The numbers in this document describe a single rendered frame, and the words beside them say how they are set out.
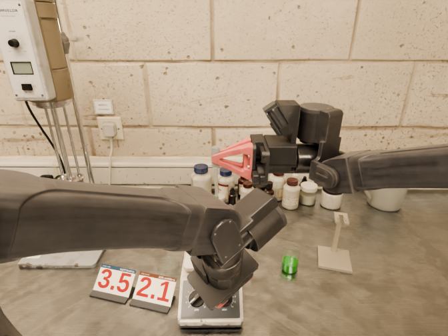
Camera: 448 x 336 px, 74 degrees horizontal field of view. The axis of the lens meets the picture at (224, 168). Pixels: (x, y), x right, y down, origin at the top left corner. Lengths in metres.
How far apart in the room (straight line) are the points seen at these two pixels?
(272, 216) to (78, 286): 0.54
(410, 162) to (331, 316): 0.39
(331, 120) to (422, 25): 0.72
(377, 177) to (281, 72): 0.65
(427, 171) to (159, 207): 0.33
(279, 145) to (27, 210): 0.39
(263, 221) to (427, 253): 0.65
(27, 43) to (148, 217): 0.55
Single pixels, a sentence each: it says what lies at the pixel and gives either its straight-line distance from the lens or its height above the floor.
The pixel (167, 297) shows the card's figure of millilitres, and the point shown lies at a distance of 0.71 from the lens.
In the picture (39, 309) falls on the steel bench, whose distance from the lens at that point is 0.81.
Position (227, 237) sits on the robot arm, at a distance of 0.35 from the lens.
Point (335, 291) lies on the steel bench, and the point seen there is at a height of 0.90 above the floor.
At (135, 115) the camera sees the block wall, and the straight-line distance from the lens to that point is 1.11.
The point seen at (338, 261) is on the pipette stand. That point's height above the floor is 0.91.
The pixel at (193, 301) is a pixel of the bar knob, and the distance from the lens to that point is 0.64.
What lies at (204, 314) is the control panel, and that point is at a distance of 0.65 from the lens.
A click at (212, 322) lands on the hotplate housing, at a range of 0.66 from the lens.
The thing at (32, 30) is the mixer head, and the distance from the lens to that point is 0.76.
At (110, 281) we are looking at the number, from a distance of 0.77.
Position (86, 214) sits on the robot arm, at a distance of 0.27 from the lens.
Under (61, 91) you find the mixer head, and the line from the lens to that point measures 0.81.
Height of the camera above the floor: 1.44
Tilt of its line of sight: 25 degrees down
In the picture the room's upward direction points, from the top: straight up
